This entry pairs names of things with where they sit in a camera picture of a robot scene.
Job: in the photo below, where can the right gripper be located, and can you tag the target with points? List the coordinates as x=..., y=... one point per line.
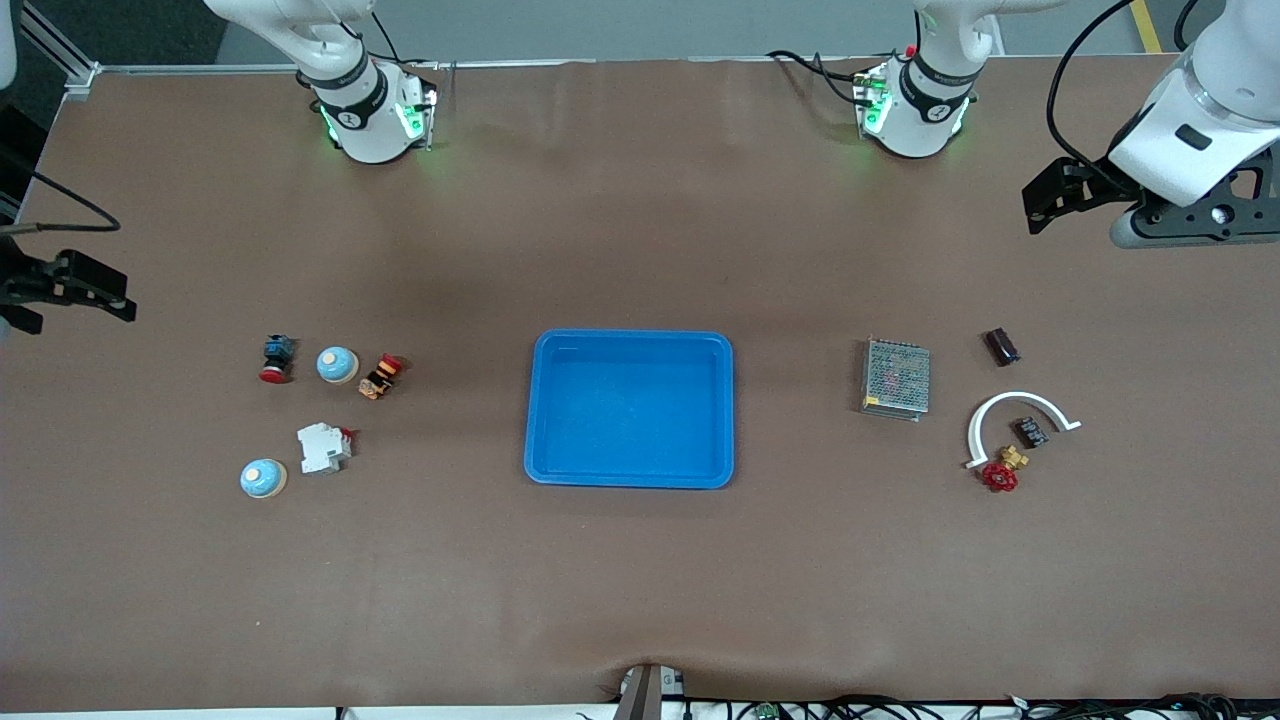
x=22, y=282

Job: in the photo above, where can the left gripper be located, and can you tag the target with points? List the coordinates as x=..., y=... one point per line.
x=1093, y=184

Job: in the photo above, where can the black cylindrical capacitor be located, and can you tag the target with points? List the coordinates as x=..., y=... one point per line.
x=1003, y=347

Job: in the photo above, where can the small black relay block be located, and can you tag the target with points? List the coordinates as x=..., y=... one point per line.
x=1030, y=432

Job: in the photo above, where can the light blue desk bell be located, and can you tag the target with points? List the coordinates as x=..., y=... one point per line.
x=263, y=480
x=337, y=365

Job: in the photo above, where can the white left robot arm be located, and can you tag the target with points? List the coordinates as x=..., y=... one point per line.
x=930, y=110

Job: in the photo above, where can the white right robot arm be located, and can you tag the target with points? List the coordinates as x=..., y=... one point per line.
x=360, y=110

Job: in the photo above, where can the red push button blue body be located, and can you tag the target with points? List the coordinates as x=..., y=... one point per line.
x=277, y=355

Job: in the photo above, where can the metal mesh power supply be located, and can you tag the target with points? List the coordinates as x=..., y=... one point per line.
x=896, y=378

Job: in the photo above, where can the brass valve red handwheel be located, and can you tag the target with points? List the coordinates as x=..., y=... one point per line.
x=999, y=477

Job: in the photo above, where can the white circuit breaker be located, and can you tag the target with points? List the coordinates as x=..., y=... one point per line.
x=320, y=448

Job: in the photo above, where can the blue plastic tray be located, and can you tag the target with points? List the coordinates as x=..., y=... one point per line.
x=640, y=420

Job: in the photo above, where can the white curved plastic bracket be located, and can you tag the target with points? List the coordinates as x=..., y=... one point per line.
x=1010, y=398

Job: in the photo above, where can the aluminium frame corner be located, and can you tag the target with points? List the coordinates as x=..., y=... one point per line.
x=80, y=75

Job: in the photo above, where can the orange red button switch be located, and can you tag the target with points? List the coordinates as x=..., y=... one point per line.
x=378, y=380

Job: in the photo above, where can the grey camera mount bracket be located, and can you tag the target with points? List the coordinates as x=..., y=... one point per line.
x=645, y=695

